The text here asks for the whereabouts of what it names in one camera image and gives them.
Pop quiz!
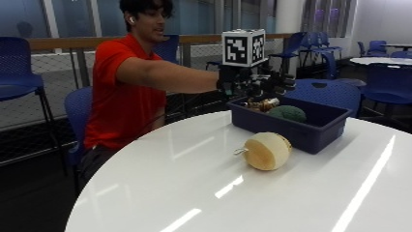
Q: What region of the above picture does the brown and gold toy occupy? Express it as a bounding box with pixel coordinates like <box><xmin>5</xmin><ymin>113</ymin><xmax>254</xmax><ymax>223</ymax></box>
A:
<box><xmin>245</xmin><ymin>97</ymin><xmax>282</xmax><ymax>113</ymax></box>

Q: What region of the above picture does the green round soft toy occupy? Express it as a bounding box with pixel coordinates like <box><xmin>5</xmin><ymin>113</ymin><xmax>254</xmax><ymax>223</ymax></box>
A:
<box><xmin>269</xmin><ymin>104</ymin><xmax>309</xmax><ymax>124</ymax></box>

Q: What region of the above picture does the blue chair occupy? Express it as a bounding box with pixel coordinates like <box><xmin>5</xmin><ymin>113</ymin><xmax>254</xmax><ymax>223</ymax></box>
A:
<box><xmin>63</xmin><ymin>86</ymin><xmax>94</xmax><ymax>194</ymax></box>
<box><xmin>0</xmin><ymin>36</ymin><xmax>62</xmax><ymax>153</ymax></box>
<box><xmin>359</xmin><ymin>62</ymin><xmax>412</xmax><ymax>125</ymax></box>
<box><xmin>357</xmin><ymin>40</ymin><xmax>390</xmax><ymax>58</ymax></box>
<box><xmin>301</xmin><ymin>31</ymin><xmax>346</xmax><ymax>80</ymax></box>
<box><xmin>285</xmin><ymin>77</ymin><xmax>363</xmax><ymax>119</ymax></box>
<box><xmin>153</xmin><ymin>34</ymin><xmax>182</xmax><ymax>65</ymax></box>
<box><xmin>269</xmin><ymin>31</ymin><xmax>309</xmax><ymax>76</ymax></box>

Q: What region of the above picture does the white marker cube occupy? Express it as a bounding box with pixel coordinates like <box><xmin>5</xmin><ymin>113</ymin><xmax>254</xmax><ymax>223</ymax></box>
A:
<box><xmin>221</xmin><ymin>28</ymin><xmax>269</xmax><ymax>68</ymax></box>

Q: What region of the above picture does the dark blue plastic bin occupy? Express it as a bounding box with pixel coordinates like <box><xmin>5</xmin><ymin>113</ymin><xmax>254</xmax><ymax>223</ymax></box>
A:
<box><xmin>227</xmin><ymin>96</ymin><xmax>354</xmax><ymax>155</ymax></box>

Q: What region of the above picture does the cream round wooden toy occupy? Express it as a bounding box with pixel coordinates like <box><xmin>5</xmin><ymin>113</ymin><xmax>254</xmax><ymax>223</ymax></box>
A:
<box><xmin>234</xmin><ymin>131</ymin><xmax>294</xmax><ymax>172</ymax></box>

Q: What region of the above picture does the white round table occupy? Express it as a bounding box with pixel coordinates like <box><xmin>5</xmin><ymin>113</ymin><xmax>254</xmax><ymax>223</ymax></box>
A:
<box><xmin>350</xmin><ymin>56</ymin><xmax>412</xmax><ymax>67</ymax></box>

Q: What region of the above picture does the the person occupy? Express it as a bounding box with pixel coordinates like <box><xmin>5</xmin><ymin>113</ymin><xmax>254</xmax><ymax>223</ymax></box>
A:
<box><xmin>77</xmin><ymin>0</ymin><xmax>222</xmax><ymax>191</ymax></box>

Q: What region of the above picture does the wooden railing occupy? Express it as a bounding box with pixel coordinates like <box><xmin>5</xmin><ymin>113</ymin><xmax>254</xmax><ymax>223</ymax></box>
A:
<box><xmin>26</xmin><ymin>33</ymin><xmax>298</xmax><ymax>51</ymax></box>

